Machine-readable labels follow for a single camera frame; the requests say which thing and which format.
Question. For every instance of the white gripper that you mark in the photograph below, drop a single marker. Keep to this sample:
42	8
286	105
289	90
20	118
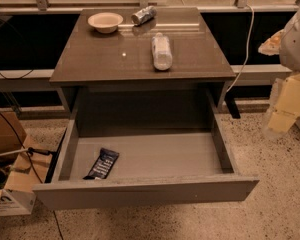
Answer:
296	47

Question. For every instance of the dark blue rxbar wrapper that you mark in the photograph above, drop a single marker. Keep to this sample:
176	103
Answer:
103	165

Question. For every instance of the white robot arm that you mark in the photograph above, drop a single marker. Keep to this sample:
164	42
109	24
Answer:
289	55

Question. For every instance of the open grey top drawer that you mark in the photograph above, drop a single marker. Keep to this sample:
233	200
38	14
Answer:
154	169

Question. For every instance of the white plastic bottle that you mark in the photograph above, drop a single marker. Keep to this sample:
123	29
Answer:
161	52

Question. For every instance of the silver crushed can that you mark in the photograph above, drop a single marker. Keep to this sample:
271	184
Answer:
142	16

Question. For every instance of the white bowl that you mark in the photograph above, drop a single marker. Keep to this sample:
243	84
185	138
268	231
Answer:
105	22

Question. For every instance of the open cardboard box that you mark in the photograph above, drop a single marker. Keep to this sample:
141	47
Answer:
23	164

